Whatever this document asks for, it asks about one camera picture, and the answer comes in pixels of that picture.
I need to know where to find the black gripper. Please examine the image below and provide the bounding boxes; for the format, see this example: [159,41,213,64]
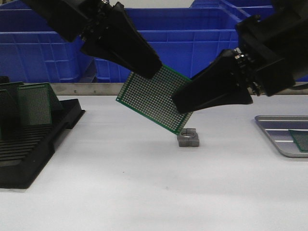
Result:
[172,0,308,113]
[23,0,162,79]

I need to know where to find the green circuit board edge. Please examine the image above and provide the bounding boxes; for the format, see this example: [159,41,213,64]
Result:
[116,65,192,135]

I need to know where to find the green perforated circuit board front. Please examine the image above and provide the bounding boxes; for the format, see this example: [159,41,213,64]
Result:
[289,130,308,153]

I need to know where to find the green perforated circuit board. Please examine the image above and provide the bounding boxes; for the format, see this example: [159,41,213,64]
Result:
[17,83,64,126]
[289,130,308,153]

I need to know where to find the silver metal tray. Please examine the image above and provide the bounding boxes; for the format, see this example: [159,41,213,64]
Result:
[255,115,308,158]

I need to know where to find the green perforated circuit board middle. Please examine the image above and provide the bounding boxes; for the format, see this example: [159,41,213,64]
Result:
[17,83,64,126]

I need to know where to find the black slotted board rack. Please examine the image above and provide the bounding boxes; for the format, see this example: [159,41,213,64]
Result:
[0,76,86,190]

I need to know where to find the blue centre plastic crate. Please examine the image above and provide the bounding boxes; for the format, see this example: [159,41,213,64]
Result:
[93,8,251,84]

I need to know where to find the blue plastic crate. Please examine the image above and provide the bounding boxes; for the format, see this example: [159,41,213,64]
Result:
[93,8,251,84]
[237,6,275,21]
[0,0,93,83]

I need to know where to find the grey metal clamp block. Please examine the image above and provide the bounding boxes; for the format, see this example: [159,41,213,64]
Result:
[177,128,200,147]

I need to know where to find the blue right plastic crate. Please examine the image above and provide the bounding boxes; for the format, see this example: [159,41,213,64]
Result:
[237,6,275,21]

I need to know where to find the blue far right crate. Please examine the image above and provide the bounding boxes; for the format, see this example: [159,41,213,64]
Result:
[190,0,272,8]

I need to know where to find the blue left plastic crate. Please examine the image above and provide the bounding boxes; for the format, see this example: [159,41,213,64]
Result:
[0,0,93,83]

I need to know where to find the steel table edge rail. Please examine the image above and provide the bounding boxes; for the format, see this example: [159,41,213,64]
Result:
[49,82,308,97]

